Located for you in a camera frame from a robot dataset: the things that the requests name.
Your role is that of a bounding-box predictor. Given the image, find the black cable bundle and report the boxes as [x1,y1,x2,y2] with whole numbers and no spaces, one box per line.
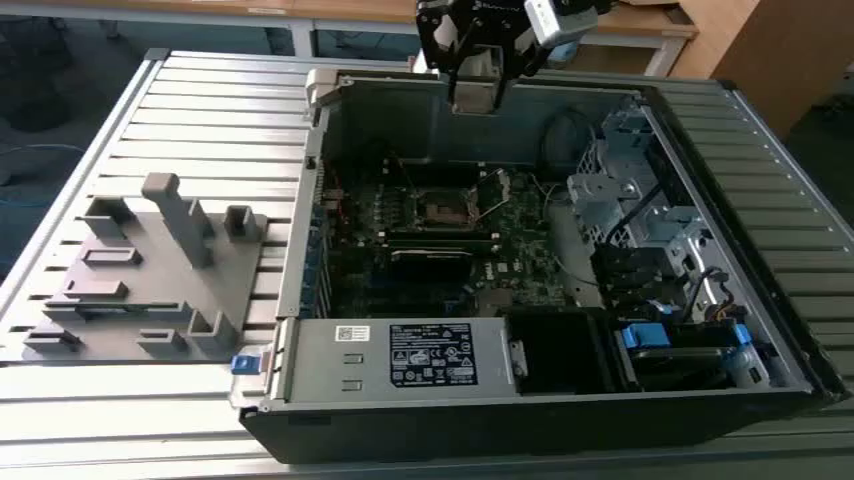
[591,244,692,314]

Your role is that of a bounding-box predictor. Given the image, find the green motherboard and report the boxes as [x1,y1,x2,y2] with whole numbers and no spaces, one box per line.
[312,162,606,321]

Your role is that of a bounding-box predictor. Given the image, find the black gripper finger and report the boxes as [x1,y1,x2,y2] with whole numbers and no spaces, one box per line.
[492,27,557,110]
[413,0,480,116]

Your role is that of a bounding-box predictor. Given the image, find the black bag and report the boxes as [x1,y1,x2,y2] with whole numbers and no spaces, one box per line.
[0,14,76,134]

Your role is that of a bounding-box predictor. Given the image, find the black graphics card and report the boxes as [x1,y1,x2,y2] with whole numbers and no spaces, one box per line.
[388,247,476,307]

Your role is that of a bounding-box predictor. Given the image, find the silver chipset heat sink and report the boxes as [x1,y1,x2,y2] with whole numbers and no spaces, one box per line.
[476,288,516,317]

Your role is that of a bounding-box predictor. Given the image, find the black PC case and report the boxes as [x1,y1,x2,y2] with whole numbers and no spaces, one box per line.
[229,67,852,464]

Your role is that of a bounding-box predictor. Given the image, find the hard disk blue carrier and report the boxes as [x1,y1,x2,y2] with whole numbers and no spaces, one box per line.
[614,321,759,394]

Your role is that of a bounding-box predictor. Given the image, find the green RAM stick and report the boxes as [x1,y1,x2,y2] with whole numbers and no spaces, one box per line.
[76,303,149,315]

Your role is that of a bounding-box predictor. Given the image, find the silver CPU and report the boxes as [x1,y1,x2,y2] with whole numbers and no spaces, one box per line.
[453,79,501,117]

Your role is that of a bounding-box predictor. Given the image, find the wooden desk white frame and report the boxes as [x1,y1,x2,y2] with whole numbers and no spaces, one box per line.
[0,0,316,57]
[292,0,700,77]

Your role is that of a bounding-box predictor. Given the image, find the blue floor cable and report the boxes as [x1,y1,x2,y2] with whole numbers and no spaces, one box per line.
[0,142,88,209]

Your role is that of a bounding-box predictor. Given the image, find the CPU socket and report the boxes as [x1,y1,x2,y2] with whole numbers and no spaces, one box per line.
[407,185,487,232]

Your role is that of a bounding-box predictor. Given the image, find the coloured wire bundle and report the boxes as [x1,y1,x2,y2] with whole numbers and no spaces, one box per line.
[686,266,750,325]

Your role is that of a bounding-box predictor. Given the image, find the silver metal drive cage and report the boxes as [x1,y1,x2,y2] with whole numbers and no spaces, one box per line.
[564,97,726,321]

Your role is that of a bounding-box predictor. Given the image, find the grey parts rack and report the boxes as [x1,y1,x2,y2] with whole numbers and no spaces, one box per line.
[18,172,272,364]

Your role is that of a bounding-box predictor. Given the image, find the wooden cabinet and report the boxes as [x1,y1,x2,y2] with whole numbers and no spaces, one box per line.
[668,0,854,144]

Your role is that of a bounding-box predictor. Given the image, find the grey plastic case latch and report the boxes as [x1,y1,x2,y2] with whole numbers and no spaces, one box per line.
[303,68,355,110]

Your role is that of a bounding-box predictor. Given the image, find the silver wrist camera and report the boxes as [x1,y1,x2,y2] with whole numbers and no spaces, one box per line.
[523,0,599,50]

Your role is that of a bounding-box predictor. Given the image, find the silver power supply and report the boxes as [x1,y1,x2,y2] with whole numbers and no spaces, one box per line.
[263,317,528,404]

